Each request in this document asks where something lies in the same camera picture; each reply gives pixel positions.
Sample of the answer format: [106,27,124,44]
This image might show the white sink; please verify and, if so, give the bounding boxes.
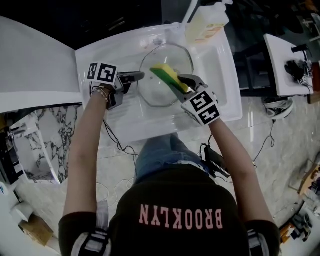
[74,22,244,148]

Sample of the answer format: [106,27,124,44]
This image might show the person's left forearm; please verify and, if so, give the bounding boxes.
[62,83,112,221]

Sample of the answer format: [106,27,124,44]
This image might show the white faucet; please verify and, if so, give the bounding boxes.
[164,0,199,35]

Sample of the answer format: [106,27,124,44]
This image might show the yellow dish soap pump bottle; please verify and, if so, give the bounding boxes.
[184,0,231,45]

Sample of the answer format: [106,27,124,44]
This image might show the black floor cable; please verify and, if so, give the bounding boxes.
[252,119,276,166]

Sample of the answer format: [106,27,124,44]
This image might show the green yellow sponge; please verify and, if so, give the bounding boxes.
[149,63,190,94]

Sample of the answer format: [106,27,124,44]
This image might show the person's blue jeans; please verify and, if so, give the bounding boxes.
[134,133,211,183]

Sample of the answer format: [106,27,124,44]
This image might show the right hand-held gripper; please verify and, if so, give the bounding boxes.
[171,73,222,127]

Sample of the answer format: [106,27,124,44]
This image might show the white desk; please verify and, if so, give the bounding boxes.
[234,33,315,98]

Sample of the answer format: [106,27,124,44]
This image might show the cardboard box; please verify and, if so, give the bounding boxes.
[18,214,55,247]

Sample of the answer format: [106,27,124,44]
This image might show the pile of assorted items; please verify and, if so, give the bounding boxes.
[279,159,320,243]

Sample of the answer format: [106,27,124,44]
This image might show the beaded bracelet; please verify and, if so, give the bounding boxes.
[91,86,111,103]

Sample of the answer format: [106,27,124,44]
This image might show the white floor cable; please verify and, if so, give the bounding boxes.
[96,177,136,201]

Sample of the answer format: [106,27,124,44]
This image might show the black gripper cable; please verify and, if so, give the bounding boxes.
[102,118,140,161]

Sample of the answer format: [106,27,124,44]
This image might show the marble pattern cabinet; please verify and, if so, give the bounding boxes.
[9,102,85,186]

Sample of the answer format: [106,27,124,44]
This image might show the black desk clamp post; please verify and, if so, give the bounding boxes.
[291,44,311,54]

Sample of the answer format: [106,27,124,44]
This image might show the glass pot lid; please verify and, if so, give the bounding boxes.
[138,42,195,108]

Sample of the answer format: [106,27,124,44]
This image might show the black device on desk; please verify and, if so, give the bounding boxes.
[284,59,313,86]

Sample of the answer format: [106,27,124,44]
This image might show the person's right forearm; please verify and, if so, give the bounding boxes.
[208,117,276,223]

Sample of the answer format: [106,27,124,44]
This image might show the grey white sneaker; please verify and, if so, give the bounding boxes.
[262,97,294,120]

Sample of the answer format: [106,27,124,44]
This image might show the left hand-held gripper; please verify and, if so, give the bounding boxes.
[86,62,146,111]

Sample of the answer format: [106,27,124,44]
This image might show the black waist-mounted device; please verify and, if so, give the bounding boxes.
[198,143,231,178]

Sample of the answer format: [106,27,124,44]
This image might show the person's black shirt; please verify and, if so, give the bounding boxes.
[58,164,281,256]

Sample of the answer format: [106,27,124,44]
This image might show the white roll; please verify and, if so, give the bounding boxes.
[9,203,35,222]

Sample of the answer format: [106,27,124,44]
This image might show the black metal rack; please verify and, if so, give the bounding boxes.
[0,129,26,186]

